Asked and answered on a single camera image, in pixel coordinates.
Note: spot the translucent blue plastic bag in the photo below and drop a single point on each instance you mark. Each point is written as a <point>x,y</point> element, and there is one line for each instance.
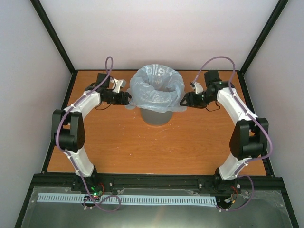
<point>156,88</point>

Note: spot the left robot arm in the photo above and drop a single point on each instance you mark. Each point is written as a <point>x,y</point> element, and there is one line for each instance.
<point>68,131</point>

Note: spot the light blue cable duct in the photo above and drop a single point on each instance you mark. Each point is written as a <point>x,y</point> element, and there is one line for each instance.
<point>146,200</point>

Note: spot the black mounting rail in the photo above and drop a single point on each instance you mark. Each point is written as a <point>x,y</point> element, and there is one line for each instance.
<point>114,183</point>

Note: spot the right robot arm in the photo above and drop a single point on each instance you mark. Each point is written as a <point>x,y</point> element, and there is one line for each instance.
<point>249,139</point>

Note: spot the small electronics board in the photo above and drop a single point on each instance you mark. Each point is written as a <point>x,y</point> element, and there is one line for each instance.
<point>97,191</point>

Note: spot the black enclosure frame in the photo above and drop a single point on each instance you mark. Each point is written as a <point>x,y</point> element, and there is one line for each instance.
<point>60,179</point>

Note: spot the grey mesh trash bin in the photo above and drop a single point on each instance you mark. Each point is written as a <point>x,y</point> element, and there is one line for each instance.
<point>154,118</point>

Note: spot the metal base plate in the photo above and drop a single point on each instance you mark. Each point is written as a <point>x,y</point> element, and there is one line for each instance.
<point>263,209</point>

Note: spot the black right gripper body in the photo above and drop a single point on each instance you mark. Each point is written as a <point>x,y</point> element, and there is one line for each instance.
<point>200,102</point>

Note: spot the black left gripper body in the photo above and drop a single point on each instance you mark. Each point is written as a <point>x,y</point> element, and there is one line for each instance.
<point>115,100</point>

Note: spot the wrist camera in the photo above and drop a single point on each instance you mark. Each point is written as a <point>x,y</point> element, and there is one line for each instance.
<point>117,84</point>
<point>196,87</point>

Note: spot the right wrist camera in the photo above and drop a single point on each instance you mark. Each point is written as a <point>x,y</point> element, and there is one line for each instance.
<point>196,87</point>

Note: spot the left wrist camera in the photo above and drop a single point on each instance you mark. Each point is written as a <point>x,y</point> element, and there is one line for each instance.
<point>117,84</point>

